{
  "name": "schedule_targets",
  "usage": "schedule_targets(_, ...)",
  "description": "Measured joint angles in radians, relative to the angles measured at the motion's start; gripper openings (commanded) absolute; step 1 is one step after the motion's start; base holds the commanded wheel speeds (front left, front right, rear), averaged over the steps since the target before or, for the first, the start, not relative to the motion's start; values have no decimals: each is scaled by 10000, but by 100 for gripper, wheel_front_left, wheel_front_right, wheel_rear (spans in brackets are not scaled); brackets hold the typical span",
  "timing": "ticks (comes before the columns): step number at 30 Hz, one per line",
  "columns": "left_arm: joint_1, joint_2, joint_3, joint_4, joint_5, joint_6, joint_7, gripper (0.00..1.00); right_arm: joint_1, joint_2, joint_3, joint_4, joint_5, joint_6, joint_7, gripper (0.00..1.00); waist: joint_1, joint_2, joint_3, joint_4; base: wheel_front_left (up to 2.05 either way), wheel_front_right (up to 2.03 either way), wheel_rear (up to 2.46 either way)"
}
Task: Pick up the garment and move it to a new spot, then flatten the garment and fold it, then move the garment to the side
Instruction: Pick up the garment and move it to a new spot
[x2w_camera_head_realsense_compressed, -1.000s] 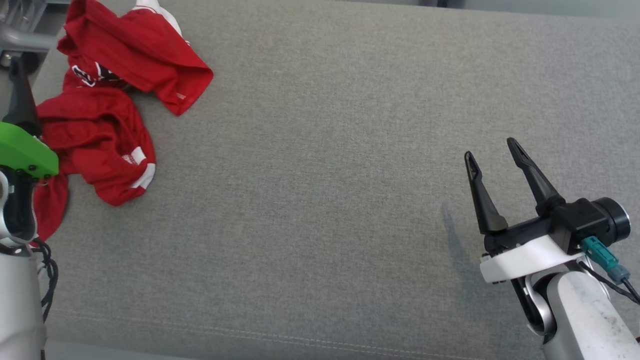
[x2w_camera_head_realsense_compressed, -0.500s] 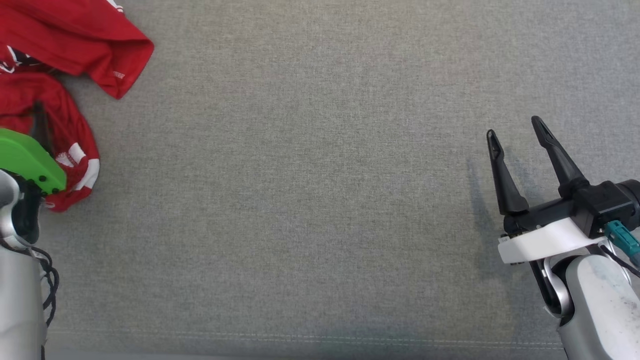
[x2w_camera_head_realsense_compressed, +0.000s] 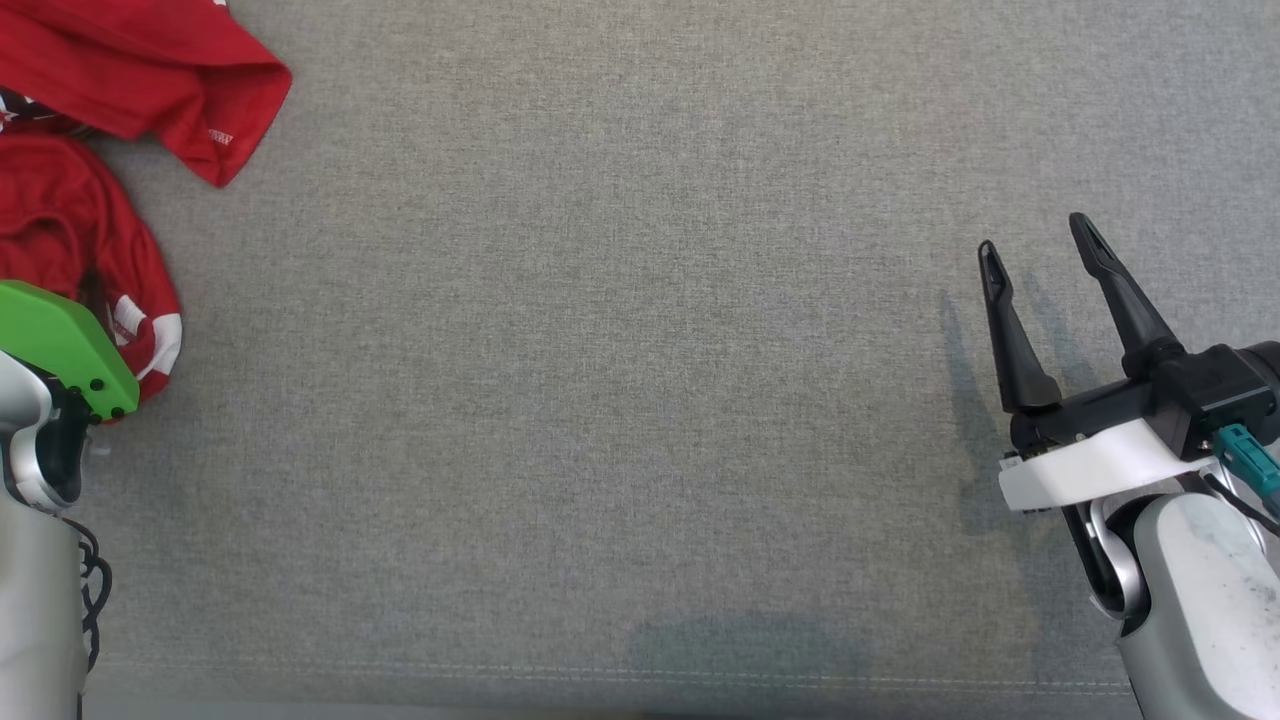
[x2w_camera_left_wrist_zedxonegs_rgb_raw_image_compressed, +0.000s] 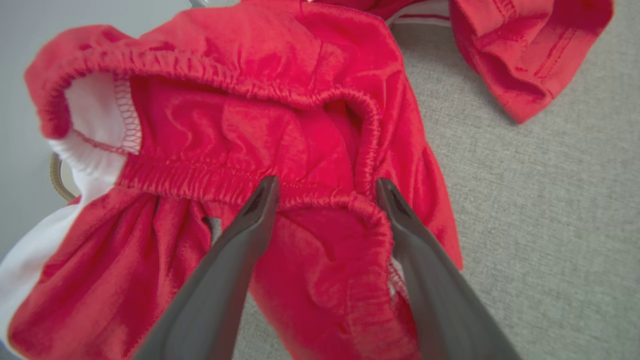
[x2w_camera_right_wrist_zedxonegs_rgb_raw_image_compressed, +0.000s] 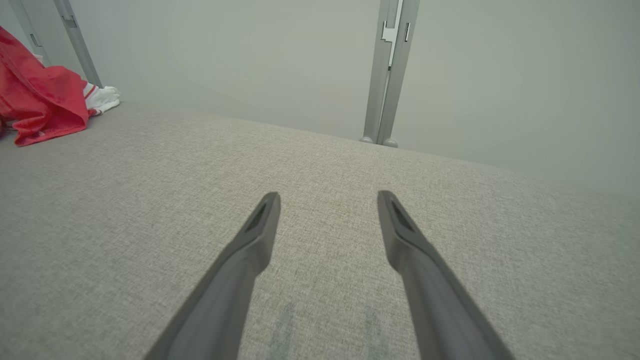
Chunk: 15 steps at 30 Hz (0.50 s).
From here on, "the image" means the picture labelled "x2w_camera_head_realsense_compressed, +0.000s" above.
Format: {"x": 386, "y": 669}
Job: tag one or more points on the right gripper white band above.
{"x": 1090, "y": 465}

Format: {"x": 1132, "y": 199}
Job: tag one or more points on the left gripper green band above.
{"x": 60, "y": 335}

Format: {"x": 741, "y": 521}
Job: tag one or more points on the red basketball jersey with lettering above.
{"x": 50, "y": 210}

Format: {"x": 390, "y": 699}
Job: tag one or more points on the red white basketball shorts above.
{"x": 130, "y": 70}

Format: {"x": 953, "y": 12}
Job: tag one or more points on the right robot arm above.
{"x": 1200, "y": 600}

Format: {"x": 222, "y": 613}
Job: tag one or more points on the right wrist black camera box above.
{"x": 1215, "y": 385}

